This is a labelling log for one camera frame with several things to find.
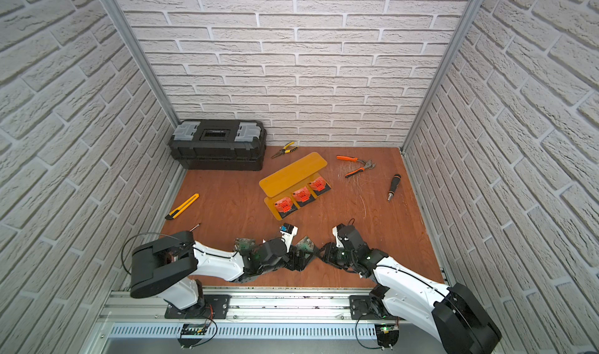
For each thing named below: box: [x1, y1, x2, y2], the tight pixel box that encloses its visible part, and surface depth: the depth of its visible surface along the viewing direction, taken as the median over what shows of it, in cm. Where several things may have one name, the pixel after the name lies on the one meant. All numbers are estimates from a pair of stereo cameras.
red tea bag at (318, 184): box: [308, 176, 327, 192], surface depth 106 cm
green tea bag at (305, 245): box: [295, 235, 315, 255], surface depth 89 cm
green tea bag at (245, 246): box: [233, 237, 256, 255], surface depth 89 cm
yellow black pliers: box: [270, 141, 300, 160], surface depth 120 cm
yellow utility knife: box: [164, 192, 200, 220], surface depth 99 cm
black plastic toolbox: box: [168, 119, 267, 172], surface depth 102 cm
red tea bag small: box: [291, 186, 311, 203], surface depth 102 cm
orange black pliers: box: [336, 155, 376, 178], surface depth 115 cm
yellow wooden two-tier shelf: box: [258, 151, 328, 221], surface depth 94 cm
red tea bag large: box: [274, 197, 294, 213], surface depth 99 cm
